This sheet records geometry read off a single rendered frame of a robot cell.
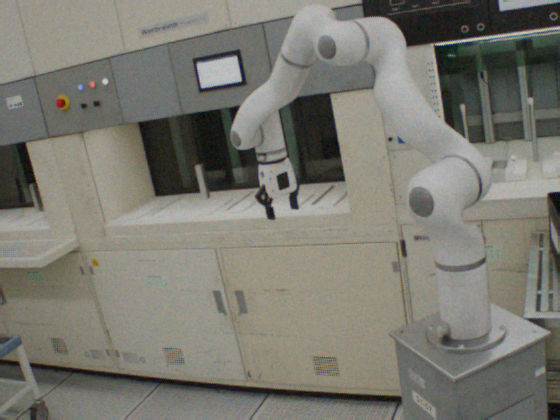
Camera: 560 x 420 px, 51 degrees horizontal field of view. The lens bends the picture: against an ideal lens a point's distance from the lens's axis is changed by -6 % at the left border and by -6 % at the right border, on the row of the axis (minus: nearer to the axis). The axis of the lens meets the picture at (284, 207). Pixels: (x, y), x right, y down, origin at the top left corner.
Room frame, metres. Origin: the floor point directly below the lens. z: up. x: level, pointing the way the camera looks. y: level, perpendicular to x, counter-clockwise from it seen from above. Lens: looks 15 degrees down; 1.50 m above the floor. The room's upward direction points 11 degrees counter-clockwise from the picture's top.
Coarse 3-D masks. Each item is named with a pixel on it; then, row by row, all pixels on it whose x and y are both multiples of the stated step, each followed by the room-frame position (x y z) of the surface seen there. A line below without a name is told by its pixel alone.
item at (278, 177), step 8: (280, 160) 1.71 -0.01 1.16; (288, 160) 1.74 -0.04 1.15; (264, 168) 1.70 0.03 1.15; (272, 168) 1.70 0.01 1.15; (280, 168) 1.72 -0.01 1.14; (288, 168) 1.74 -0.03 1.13; (264, 176) 1.70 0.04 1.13; (272, 176) 1.70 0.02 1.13; (280, 176) 1.71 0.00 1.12; (288, 176) 1.73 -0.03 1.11; (272, 184) 1.70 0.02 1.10; (280, 184) 1.71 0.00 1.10; (288, 184) 1.73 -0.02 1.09; (264, 192) 1.73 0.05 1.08; (272, 192) 1.69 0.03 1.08; (280, 192) 1.71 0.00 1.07; (288, 192) 1.72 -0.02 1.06
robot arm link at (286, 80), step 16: (288, 64) 1.57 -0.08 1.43; (272, 80) 1.62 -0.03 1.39; (288, 80) 1.59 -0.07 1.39; (304, 80) 1.61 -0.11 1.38; (256, 96) 1.64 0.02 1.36; (272, 96) 1.62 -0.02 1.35; (288, 96) 1.62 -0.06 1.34; (240, 112) 1.64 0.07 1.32; (256, 112) 1.62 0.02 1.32; (272, 112) 1.62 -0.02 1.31; (240, 128) 1.64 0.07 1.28; (256, 128) 1.62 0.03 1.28; (240, 144) 1.66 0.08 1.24; (256, 144) 1.68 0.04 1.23
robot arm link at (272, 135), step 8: (272, 120) 1.70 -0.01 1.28; (280, 120) 1.73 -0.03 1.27; (264, 128) 1.69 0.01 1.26; (272, 128) 1.70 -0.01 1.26; (280, 128) 1.72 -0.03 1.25; (264, 136) 1.69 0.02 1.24; (272, 136) 1.70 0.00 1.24; (280, 136) 1.72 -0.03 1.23; (264, 144) 1.70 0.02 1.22; (272, 144) 1.70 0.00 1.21; (280, 144) 1.71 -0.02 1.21; (264, 152) 1.70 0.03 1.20
